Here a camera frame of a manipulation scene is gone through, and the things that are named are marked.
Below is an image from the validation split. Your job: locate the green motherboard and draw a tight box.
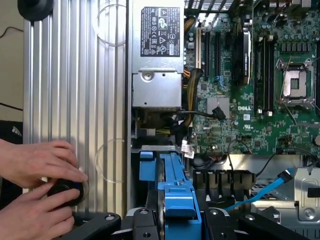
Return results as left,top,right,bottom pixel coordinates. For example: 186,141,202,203
183,0,320,156

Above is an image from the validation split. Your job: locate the black plastic wire guide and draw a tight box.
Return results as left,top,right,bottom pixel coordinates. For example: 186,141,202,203
192,169,258,204

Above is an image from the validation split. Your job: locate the yellow black wire bundle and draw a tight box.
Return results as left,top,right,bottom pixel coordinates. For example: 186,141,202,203
183,15,204,128

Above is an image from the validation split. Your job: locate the open grey PC case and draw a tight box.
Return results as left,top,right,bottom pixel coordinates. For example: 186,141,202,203
126,0,320,240

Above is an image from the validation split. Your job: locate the blue SATA wire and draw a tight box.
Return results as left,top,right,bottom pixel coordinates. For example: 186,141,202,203
223,166,295,212

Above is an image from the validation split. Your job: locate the person's left hand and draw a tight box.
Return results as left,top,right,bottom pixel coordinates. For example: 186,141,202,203
0,138,89,190

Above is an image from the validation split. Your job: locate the black connector wire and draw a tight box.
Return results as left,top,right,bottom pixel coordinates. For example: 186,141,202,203
159,106,227,121

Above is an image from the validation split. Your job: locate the silver chipset heatsink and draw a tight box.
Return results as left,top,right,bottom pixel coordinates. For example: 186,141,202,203
206,96,231,120

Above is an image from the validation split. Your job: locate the black round base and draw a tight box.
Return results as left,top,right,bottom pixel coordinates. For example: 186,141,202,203
17,0,55,20

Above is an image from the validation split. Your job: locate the silver power supply unit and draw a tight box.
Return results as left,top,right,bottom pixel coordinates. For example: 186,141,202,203
130,0,186,109

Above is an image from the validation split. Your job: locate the black expansion slot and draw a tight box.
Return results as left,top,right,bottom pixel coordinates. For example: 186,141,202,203
204,31,211,78
214,31,222,78

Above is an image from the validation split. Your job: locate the CPU socket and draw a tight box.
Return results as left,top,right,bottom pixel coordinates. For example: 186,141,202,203
275,56,316,109

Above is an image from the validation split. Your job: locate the black RAM slot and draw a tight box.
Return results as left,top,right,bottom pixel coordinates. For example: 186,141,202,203
254,37,264,116
264,34,275,117
315,41,320,106

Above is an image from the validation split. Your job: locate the white wire label tag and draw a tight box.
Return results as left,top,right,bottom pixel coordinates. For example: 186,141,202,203
180,139,196,159

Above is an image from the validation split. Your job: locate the person's right hand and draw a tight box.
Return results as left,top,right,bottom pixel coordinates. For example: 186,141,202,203
0,181,82,240

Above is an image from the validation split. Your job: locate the thin metal locking lever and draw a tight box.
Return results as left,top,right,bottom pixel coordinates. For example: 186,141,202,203
279,55,299,126

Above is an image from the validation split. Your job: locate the black pad white logo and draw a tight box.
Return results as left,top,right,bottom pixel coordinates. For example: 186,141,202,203
0,119,24,210

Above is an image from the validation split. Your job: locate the black graphics card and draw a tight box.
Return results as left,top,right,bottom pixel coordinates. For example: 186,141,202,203
231,17,254,87

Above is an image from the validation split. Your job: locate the beige expansion slot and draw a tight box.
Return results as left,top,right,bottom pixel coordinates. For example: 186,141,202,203
195,27,202,70

